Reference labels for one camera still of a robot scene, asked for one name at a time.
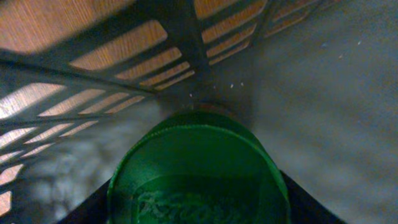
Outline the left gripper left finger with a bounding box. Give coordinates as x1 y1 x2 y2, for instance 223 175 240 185
57 180 110 224

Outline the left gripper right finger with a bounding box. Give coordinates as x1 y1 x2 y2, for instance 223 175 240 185
281 171 346 224

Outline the green lid glass jar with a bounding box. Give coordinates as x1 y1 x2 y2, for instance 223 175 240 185
107 109 292 223

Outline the dark grey plastic basket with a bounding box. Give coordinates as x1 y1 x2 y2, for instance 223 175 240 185
0 0 398 224

